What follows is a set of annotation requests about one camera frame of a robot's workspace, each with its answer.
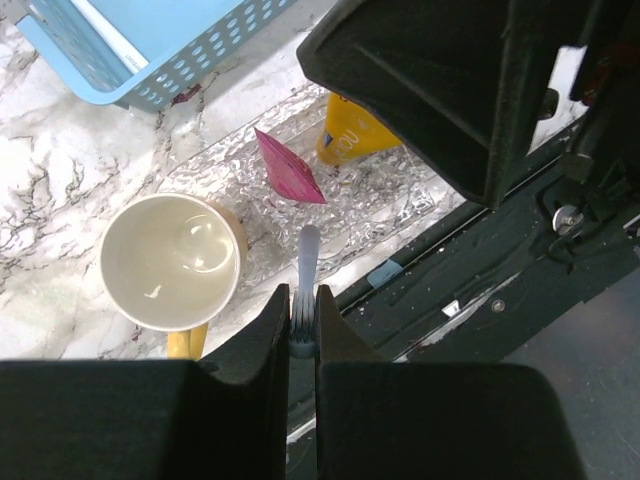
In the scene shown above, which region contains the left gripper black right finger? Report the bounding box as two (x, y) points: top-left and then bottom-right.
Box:
(315, 286), (585, 479)

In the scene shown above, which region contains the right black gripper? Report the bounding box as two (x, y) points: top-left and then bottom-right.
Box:
(529, 1), (639, 190)

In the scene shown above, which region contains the yellow toothpaste tube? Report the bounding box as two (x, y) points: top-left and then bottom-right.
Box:
(316, 92), (402, 165)

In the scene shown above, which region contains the blue plastic basket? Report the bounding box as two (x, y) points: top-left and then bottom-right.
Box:
(1, 0), (291, 112)

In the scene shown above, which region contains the yellow mug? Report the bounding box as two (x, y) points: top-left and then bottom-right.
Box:
(99, 193), (248, 360)

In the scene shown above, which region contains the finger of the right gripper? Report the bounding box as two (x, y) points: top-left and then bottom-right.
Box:
(297, 0), (557, 208)

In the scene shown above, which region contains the white stick in basket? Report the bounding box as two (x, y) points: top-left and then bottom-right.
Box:
(71, 0), (149, 74)

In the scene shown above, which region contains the light blue toothbrush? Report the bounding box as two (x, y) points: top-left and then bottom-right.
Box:
(289, 225), (320, 359)

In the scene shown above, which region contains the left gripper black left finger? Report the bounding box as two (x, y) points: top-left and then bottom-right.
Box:
(1, 285), (290, 479)

